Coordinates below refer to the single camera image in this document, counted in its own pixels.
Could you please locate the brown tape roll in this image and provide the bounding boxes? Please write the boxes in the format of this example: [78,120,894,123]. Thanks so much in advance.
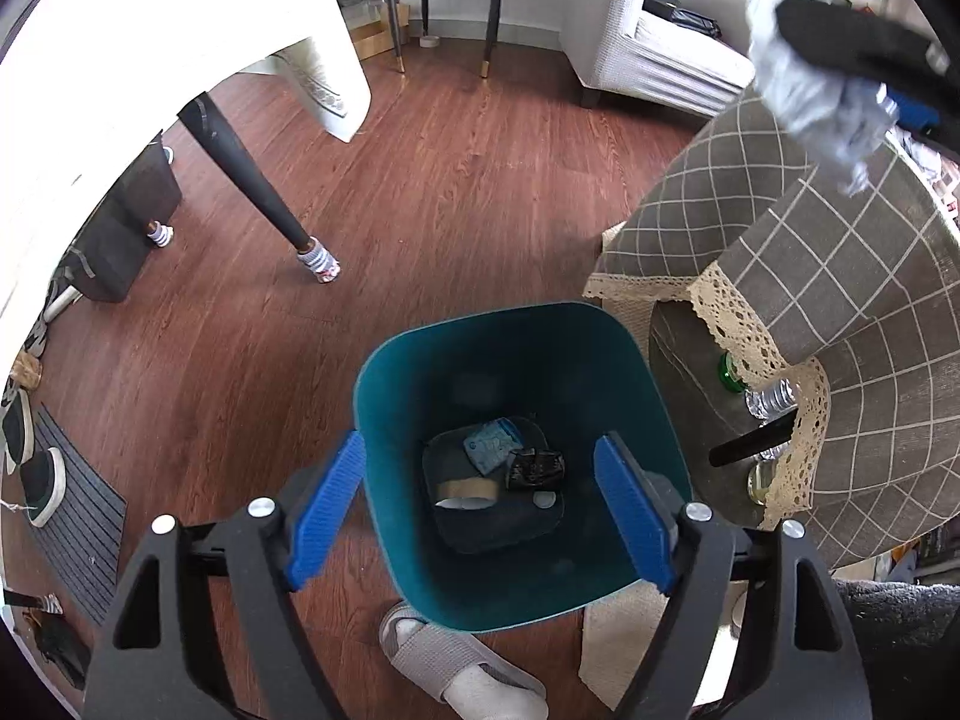
[433,476,500,515]

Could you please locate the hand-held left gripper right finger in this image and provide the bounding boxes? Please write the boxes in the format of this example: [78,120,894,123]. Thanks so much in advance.
[592,431,875,720]

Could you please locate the crinkled clear plastic bottle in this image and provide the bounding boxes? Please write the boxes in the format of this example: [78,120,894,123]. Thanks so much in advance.
[744,381,800,421]

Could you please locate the black plastic bag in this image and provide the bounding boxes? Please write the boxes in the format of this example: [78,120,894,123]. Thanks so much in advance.
[506,448,565,492]

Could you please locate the grey slipper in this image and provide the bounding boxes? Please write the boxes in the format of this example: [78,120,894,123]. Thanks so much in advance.
[379,601,550,720]

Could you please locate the grey checked tablecloth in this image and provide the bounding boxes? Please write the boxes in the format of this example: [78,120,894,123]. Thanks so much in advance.
[583,82,960,571]

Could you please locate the teal trash bin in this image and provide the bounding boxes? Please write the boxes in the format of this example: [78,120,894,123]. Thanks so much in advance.
[352,301,695,632]

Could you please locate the pale green patterned tablecloth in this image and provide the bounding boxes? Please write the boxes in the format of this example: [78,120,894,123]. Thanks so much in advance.
[0,0,374,361]

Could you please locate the black and white sneaker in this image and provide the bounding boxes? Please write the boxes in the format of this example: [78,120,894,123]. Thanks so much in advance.
[19,446,68,530]
[0,386,35,477]

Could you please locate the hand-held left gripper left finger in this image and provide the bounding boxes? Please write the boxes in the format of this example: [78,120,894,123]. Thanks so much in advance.
[81,429,368,720]

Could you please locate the blue tissue packet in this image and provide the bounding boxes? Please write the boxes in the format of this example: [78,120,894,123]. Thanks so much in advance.
[461,418,526,475]

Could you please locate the dark striped doormat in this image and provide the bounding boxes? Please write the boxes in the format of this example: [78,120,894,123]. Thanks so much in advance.
[22,401,128,627]

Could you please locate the grey armchair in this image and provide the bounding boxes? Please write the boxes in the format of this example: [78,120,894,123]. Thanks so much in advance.
[559,0,757,119]

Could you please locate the beige rug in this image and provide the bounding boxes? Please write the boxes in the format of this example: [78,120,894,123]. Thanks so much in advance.
[577,577,743,710]

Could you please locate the green bottle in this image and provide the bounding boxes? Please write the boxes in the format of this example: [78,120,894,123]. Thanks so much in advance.
[716,351,751,395]

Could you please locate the white paper ball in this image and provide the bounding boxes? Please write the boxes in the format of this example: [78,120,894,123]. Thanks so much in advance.
[746,0,901,200]

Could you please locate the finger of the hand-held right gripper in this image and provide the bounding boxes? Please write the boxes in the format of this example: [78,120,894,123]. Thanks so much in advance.
[883,86,944,137]
[776,0,952,83]

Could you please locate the yellowish glass jar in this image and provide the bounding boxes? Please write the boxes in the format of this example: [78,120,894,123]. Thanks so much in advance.
[746,457,785,507]

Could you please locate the black box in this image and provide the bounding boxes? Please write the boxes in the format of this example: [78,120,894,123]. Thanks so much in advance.
[66,131,185,305]

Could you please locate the flat cardboard box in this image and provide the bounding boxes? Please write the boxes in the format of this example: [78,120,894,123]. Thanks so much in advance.
[341,0,412,62]

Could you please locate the person's grey fleece clothing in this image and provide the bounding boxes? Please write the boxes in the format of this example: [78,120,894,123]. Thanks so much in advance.
[832,574,960,720]

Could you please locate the black round table leg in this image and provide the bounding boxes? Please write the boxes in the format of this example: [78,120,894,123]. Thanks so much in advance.
[709,412,797,468]

